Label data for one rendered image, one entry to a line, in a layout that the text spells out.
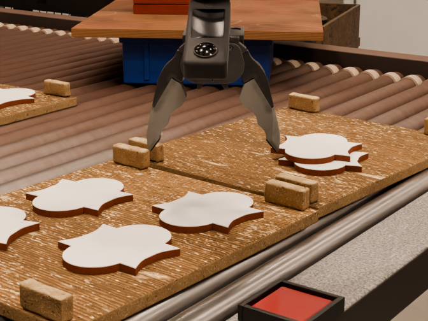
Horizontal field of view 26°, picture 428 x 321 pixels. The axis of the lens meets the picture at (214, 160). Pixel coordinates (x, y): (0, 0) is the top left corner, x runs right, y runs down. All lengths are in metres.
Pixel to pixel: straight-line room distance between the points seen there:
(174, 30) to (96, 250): 0.92
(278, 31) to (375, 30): 4.48
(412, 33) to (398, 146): 4.79
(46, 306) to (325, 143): 0.62
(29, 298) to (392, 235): 0.46
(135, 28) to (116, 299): 1.03
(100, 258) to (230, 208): 0.21
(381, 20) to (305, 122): 4.74
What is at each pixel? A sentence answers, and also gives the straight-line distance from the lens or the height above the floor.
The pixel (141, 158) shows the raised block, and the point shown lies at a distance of 1.29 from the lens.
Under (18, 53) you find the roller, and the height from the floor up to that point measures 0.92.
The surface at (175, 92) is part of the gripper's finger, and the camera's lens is 1.06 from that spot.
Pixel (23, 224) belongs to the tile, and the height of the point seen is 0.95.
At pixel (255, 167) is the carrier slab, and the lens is 1.31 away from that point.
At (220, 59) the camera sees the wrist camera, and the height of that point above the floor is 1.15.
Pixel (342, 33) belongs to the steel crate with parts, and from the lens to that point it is 5.21.
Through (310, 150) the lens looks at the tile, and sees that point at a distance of 1.32.
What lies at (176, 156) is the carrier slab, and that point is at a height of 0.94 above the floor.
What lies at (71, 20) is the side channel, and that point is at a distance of 2.65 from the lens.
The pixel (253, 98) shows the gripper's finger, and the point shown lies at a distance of 1.06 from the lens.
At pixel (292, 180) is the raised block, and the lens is 1.17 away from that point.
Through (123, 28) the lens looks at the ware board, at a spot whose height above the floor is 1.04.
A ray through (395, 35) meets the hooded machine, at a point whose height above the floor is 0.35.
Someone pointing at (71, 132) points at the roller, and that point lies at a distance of 1.59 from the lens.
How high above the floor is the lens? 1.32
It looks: 17 degrees down
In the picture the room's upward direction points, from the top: straight up
